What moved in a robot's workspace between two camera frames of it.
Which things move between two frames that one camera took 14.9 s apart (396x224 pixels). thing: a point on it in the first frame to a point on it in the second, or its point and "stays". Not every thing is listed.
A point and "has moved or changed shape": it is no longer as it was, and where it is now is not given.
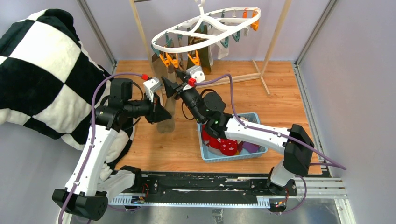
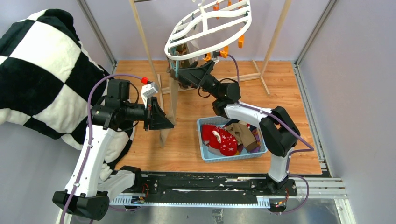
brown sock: [159, 68] to [171, 113]
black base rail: [202, 189] stays
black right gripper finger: [171, 87] to [193, 75]
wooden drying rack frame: [256, 73] stays
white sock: [222, 52] to [191, 46]
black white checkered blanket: [48, 79] stays
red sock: [213, 142] stays
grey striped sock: [215, 150] stays
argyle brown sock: [183, 57] has moved or changed shape
